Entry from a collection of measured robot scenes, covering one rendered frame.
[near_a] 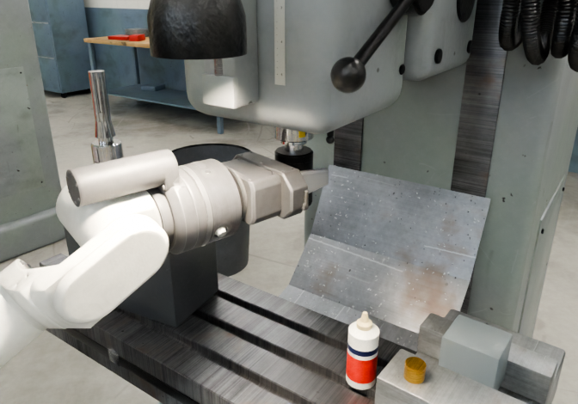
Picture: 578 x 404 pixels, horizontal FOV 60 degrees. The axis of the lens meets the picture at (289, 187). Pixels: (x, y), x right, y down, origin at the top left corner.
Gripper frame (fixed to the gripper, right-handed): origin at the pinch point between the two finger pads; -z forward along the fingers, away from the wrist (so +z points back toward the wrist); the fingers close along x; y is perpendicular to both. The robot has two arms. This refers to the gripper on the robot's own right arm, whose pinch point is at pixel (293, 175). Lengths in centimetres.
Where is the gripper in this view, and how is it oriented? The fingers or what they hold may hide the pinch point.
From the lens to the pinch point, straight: 62.4
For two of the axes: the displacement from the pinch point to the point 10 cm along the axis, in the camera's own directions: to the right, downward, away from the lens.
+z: -7.6, 2.4, -6.0
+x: -6.5, -2.8, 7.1
